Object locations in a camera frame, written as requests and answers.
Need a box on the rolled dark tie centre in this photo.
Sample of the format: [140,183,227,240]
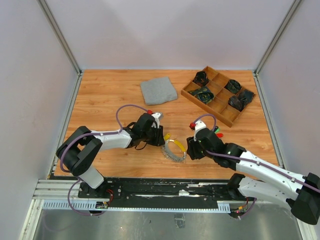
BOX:
[188,86,215,104]

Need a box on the wooden compartment tray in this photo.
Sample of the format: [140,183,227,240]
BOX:
[181,66,259,128]

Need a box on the rolled dark tie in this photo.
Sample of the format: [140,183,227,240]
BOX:
[188,86,215,104]
[224,79,242,94]
[192,71,209,87]
[228,89,255,112]

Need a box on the red capped key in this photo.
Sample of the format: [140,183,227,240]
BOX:
[216,133,224,138]

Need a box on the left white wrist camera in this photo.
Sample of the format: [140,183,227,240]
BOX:
[151,112,163,129]

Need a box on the yellow capped key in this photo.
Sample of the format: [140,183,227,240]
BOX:
[163,133,171,141]

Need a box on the rolled dark tie top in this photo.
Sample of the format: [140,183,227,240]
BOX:
[192,71,209,87]

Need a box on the folded grey cloth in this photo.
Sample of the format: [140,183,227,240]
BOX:
[140,76,178,106]

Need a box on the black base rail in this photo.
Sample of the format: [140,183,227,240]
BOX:
[78,177,247,211]

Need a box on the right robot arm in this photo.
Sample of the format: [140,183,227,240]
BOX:
[186,128,320,225]

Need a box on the rolled dark tie lower right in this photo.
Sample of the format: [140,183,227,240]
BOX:
[228,89,255,112]

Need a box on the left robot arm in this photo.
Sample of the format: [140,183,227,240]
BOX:
[56,122,165,198]

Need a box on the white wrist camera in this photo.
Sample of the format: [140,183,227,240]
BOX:
[151,112,163,129]
[194,120,207,133]

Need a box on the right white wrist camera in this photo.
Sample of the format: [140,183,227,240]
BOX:
[194,120,207,133]

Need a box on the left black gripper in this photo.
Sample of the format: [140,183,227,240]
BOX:
[141,124,166,147]

